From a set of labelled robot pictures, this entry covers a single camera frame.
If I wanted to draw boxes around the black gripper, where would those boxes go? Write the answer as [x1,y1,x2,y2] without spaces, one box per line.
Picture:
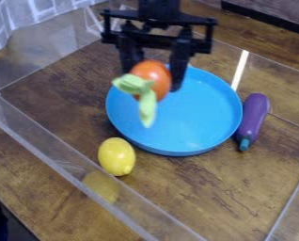
[100,9,218,92]

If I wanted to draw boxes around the orange toy carrot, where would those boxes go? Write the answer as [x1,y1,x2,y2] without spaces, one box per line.
[112,59,173,128]

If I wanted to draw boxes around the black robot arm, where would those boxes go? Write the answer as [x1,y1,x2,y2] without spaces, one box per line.
[100,0,218,92]

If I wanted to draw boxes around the blue round tray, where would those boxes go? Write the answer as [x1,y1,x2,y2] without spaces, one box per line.
[106,66,243,156]

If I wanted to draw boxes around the purple toy eggplant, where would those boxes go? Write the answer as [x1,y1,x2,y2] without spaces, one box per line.
[237,93,270,152]

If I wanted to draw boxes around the yellow toy lemon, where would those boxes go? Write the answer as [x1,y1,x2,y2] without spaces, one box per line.
[98,137,136,176]

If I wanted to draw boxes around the clear acrylic barrier wall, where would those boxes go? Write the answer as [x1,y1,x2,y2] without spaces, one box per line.
[0,95,206,241]

